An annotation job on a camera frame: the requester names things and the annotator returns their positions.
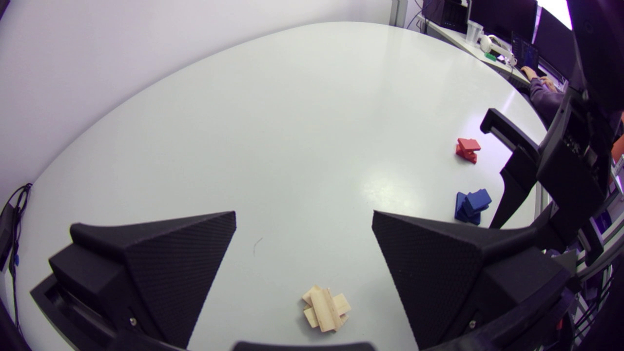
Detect pile of red wooden blocks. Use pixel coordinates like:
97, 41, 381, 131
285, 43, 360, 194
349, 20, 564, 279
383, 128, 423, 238
455, 144, 479, 165

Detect white cup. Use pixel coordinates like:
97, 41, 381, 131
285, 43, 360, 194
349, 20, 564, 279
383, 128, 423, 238
465, 20, 484, 46

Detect black cable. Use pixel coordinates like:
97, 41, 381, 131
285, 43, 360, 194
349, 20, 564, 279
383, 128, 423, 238
6, 182, 33, 337

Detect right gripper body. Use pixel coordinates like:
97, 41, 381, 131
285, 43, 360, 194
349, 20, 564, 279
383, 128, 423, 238
480, 90, 615, 251

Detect person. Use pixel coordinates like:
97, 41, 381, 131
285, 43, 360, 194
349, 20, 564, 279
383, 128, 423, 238
520, 65, 567, 126

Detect blue wooden block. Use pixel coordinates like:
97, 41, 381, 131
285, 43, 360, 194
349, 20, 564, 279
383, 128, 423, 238
463, 188, 492, 217

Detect open laptop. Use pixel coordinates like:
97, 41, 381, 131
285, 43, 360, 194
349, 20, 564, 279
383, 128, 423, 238
510, 31, 542, 72

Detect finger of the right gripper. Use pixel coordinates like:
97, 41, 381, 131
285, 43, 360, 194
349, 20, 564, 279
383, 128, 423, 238
489, 148, 540, 230

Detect pale wooden block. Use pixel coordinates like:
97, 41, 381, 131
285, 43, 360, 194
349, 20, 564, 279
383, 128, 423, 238
310, 287, 342, 333

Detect dark monitor screen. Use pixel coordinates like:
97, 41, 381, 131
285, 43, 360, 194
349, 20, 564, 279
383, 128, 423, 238
468, 0, 538, 42

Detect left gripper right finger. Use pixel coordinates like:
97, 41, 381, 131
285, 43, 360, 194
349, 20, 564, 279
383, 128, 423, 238
371, 210, 572, 350

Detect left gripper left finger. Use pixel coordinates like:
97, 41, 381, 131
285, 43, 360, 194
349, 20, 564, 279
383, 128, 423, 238
48, 210, 237, 350

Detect pile of blue wooden blocks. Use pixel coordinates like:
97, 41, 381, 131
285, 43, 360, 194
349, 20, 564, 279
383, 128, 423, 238
454, 191, 490, 226

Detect pile of pale wooden blocks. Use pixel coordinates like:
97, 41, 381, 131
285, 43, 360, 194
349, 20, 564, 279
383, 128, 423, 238
301, 285, 352, 333

